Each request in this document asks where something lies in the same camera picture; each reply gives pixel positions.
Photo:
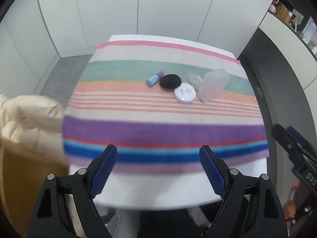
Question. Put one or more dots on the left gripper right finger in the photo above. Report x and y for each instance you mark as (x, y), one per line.
(250, 205)

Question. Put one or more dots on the white round compact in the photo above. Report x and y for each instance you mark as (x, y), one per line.
(185, 93)

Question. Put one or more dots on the striped colourful cloth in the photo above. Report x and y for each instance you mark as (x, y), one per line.
(153, 132)

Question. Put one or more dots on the small purple cap bottle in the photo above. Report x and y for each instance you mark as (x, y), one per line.
(154, 79)

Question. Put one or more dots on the black makeup puff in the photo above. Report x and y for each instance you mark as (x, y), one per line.
(170, 82)

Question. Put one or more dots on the right hand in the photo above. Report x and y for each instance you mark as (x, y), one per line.
(289, 209)

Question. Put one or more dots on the cream padded jacket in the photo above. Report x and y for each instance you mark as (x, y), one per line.
(34, 122)

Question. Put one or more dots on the clear oval case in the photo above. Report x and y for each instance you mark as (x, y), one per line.
(195, 81)

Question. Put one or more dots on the white table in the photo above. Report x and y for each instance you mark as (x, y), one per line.
(164, 191)

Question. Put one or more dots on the shelf clutter items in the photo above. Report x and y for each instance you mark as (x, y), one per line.
(300, 15)

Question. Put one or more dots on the cardboard box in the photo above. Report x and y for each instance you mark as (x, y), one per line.
(23, 172)

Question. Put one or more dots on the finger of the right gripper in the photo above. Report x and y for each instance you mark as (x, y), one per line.
(287, 141)
(302, 141)

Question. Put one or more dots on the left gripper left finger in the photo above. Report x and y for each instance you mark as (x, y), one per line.
(51, 217)

